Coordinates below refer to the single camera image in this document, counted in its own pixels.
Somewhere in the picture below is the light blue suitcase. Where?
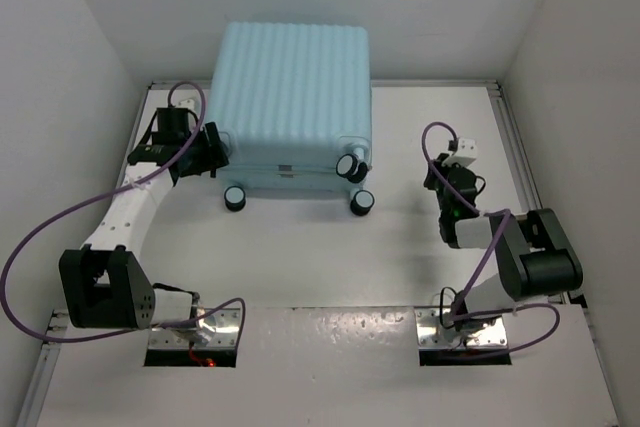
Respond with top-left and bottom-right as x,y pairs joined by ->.
206,21 -> 375,216

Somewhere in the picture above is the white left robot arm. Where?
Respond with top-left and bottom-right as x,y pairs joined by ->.
59,107 -> 228,329

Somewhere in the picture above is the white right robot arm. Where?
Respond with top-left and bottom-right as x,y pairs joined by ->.
424,153 -> 584,330

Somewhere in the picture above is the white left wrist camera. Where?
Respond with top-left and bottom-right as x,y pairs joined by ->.
176,97 -> 198,111

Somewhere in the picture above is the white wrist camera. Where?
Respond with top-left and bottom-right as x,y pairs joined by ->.
443,137 -> 479,168
176,97 -> 198,111

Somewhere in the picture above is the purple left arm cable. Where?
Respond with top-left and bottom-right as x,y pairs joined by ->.
0,81 -> 247,344

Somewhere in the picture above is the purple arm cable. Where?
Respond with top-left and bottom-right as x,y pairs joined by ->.
0,81 -> 247,344
421,121 -> 561,353

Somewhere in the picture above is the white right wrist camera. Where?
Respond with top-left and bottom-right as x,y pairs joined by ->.
443,137 -> 479,168

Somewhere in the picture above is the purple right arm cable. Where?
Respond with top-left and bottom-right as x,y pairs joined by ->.
421,121 -> 561,353

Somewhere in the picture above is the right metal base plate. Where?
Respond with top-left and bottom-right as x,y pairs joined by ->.
414,306 -> 508,351

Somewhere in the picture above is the metal base plate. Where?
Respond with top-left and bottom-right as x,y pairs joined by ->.
147,308 -> 242,351
414,306 -> 508,351

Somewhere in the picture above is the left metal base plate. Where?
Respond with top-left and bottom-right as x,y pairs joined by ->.
147,308 -> 242,351

